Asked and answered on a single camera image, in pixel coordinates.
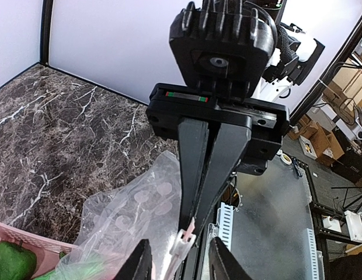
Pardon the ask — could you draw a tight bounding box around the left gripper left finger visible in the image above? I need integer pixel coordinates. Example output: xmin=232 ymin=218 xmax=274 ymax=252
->
xmin=115 ymin=239 xmax=152 ymax=280

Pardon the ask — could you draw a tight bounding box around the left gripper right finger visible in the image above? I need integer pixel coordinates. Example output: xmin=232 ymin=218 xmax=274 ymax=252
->
xmin=208 ymin=237 xmax=252 ymax=280

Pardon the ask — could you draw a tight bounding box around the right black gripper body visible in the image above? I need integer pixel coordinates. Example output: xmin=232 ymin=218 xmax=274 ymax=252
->
xmin=146 ymin=83 xmax=288 ymax=175

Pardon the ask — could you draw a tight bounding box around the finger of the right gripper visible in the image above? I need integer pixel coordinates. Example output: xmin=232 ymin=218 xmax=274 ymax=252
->
xmin=193 ymin=121 xmax=252 ymax=233
xmin=177 ymin=118 xmax=209 ymax=230

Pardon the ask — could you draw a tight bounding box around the clear zip top bag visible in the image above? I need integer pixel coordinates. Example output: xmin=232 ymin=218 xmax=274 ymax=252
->
xmin=52 ymin=150 xmax=186 ymax=279

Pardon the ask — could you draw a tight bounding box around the pink plastic basket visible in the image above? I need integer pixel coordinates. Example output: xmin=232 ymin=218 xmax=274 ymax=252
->
xmin=0 ymin=222 xmax=76 ymax=279

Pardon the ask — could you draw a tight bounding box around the green toy bell pepper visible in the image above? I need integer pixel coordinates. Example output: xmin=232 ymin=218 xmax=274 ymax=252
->
xmin=0 ymin=241 xmax=37 ymax=279

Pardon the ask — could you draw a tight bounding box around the white slotted cable duct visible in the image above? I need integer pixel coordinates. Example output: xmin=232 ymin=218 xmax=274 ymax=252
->
xmin=217 ymin=202 xmax=235 ymax=251

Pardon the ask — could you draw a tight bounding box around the black frame post left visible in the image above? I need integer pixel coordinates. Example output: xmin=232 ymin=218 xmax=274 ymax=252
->
xmin=40 ymin=0 xmax=54 ymax=66

